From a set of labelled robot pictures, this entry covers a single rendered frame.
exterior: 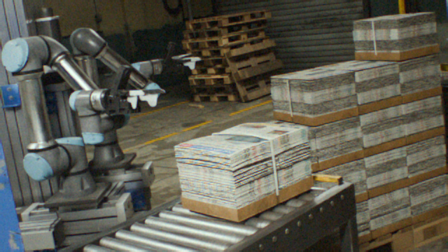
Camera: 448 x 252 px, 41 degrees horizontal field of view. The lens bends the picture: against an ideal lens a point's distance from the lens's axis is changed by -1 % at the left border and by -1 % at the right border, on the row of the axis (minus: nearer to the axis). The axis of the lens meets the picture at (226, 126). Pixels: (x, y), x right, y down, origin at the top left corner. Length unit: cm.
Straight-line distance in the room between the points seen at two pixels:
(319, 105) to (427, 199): 94
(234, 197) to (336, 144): 129
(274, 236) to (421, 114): 180
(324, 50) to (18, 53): 877
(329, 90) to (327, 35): 759
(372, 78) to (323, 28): 751
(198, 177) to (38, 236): 74
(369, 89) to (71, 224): 164
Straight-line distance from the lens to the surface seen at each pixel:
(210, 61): 950
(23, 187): 277
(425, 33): 348
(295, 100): 312
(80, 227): 254
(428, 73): 349
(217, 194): 199
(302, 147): 212
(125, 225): 211
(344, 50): 1053
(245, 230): 191
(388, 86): 331
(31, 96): 235
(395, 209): 346
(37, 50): 235
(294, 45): 1106
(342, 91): 312
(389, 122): 334
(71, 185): 249
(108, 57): 293
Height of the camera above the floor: 148
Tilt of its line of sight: 11 degrees down
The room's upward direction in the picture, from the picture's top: 8 degrees counter-clockwise
